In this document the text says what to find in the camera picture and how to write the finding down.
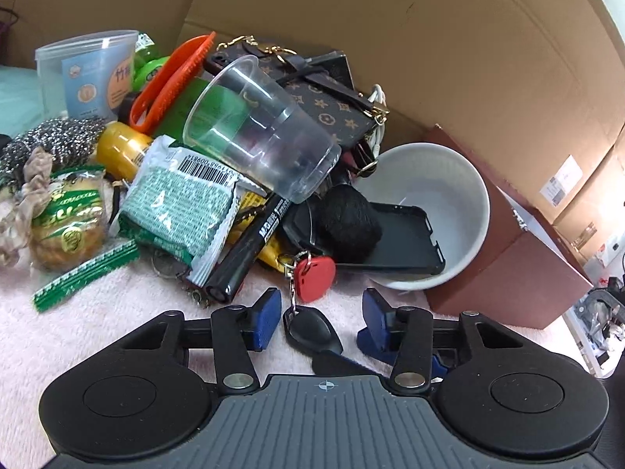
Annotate teal cloth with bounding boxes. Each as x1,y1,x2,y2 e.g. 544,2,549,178
0,66,50,128

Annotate steel wool scrubber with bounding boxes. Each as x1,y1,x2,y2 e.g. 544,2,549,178
0,117,108,186

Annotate yellow bottle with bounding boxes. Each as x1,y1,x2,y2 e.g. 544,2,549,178
96,121,154,181

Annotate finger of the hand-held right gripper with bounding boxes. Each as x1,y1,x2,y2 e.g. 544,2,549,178
356,327,449,380
311,341,376,375

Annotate black phone case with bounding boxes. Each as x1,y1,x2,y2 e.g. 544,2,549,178
283,200,447,274

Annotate orange comb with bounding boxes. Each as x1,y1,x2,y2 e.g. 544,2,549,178
129,32,217,132

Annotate white cable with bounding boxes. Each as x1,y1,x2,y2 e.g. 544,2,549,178
364,84,391,157

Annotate cookie packet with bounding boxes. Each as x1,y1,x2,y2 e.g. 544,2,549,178
30,166,108,272

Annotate green sponge packet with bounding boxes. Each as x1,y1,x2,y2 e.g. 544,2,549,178
117,136,255,288

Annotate red tag black fob keychain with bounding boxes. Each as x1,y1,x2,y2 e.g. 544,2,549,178
277,249,343,356

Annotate yellow packet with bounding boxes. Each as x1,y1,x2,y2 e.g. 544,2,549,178
237,190,296,274

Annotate pink towel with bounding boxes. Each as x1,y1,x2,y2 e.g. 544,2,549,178
0,239,594,455

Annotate metal key ring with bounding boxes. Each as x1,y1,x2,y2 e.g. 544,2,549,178
152,253,212,310

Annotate brown cardboard box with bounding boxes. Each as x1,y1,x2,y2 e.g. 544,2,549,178
422,124,594,330

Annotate green striped stick packet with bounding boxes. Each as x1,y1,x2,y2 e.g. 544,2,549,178
32,239,141,312

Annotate brown patterned purse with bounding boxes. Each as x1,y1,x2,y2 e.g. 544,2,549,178
204,35,391,177

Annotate beige scrunchie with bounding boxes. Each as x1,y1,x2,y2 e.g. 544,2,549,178
0,147,54,269

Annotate clear plastic cup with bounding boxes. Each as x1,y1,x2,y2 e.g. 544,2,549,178
183,55,343,204

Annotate green bottle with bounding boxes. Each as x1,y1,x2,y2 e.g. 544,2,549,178
132,33,247,145

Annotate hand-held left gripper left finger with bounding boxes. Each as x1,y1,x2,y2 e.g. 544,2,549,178
114,287,282,396

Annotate white bowl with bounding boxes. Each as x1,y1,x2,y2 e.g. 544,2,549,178
352,143,490,291

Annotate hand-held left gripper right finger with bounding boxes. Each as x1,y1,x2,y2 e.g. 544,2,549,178
362,287,530,394

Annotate white shipping label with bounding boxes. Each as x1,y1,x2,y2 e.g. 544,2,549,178
539,155,585,206

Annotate large cardboard panels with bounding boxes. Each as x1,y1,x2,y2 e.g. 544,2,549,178
0,0,625,274

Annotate thick black marker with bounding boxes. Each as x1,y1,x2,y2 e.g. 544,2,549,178
205,194,294,304

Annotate clear plastic tub blue label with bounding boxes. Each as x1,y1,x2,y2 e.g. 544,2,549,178
35,30,140,120

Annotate black fuzzy ball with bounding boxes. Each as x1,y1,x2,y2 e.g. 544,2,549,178
315,183,384,262

